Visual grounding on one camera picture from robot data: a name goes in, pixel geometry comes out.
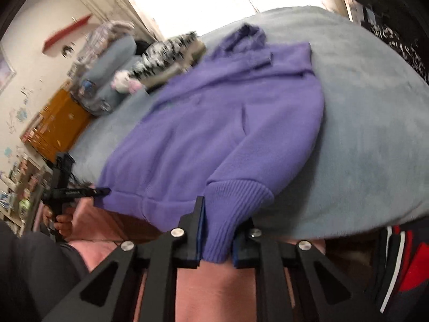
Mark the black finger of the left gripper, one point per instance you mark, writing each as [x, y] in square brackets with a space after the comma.
[78, 193]

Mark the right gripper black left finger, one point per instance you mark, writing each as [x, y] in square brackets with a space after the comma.
[137, 282]

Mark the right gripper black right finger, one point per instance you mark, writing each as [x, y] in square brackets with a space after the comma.
[297, 282]

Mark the purple fleece hoodie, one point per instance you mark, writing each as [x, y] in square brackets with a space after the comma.
[236, 129]

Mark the person left hand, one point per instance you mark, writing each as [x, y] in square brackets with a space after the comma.
[62, 223]

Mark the orange wooden nightstand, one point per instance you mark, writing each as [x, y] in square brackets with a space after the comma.
[56, 127]

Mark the lower blue grey pillow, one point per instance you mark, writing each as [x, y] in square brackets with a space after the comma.
[99, 100]

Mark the blue grey pillow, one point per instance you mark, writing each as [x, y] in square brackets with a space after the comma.
[99, 100]
[115, 56]

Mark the white pink plush toy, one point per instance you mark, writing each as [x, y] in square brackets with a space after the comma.
[125, 84]

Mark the light blue fleece blanket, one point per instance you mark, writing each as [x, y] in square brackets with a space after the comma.
[369, 167]

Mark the black garment by pillows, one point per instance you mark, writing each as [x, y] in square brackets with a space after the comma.
[141, 47]

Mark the floral folded quilt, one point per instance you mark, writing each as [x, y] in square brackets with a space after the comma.
[101, 38]

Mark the black white patterned folded garment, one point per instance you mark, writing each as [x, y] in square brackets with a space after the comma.
[161, 55]

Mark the black white patterned hanging cloth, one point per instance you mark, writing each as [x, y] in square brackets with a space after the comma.
[406, 50]

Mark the red wall shelf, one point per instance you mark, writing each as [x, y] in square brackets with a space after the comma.
[62, 33]

